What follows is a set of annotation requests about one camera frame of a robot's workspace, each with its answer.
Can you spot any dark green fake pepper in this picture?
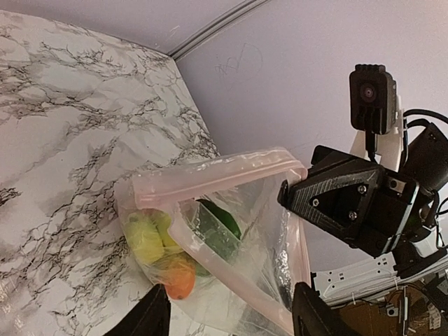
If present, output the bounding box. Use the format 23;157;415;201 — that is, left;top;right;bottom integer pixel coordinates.
196;199;242;262

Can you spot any yellow fake banana bunch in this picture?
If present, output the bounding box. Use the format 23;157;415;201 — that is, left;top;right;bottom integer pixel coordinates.
124;209;183;265

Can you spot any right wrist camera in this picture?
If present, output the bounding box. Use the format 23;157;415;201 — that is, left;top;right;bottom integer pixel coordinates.
348;64;405;172

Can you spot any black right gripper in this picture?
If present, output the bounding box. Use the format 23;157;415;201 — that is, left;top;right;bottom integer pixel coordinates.
277;145;419;258

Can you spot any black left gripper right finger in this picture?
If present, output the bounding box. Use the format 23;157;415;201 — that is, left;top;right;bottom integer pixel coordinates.
292;282;354;336

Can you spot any clear polka dot zip bag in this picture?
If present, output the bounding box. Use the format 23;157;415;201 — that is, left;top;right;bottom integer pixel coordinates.
115;148;310;335

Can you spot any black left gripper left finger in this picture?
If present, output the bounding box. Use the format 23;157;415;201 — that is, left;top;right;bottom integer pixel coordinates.
104;285;171;336

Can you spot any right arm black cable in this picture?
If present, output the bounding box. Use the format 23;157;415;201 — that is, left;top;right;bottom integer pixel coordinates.
402;108;448;134

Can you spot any right aluminium frame post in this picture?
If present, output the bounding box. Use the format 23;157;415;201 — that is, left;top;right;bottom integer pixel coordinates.
168;0;270;61

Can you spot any orange fake fruit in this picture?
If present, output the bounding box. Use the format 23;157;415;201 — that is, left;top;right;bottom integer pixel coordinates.
164;258;195;300

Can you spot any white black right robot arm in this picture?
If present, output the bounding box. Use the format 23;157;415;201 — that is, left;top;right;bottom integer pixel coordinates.
278;118;447;303

